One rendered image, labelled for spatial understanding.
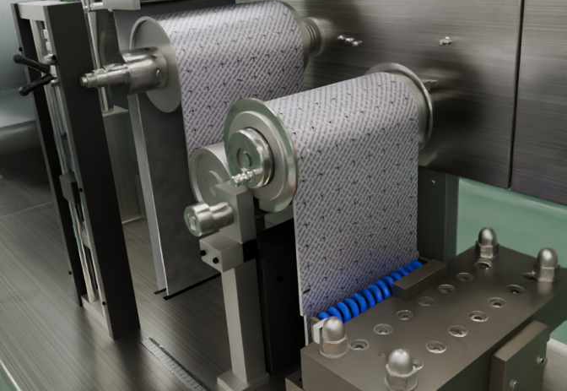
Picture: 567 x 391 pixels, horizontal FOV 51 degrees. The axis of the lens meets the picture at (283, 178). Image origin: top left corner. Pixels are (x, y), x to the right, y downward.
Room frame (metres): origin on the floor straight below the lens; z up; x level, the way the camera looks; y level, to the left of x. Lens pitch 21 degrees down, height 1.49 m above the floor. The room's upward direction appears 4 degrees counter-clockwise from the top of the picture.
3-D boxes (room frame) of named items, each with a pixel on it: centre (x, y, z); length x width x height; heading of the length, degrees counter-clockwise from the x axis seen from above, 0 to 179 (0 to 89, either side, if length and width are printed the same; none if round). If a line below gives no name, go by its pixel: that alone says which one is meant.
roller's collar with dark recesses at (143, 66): (0.90, 0.20, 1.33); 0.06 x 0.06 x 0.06; 39
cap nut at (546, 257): (0.74, -0.36, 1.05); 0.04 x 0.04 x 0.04
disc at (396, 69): (0.87, -0.17, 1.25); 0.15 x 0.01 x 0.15; 39
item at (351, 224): (0.74, -0.10, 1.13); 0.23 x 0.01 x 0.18; 129
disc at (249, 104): (0.72, 0.03, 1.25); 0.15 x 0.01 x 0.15; 39
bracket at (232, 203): (0.72, 0.08, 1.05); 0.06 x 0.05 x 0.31; 129
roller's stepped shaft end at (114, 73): (0.86, 0.25, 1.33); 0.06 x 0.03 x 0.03; 129
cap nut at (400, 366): (0.54, -0.11, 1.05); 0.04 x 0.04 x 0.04
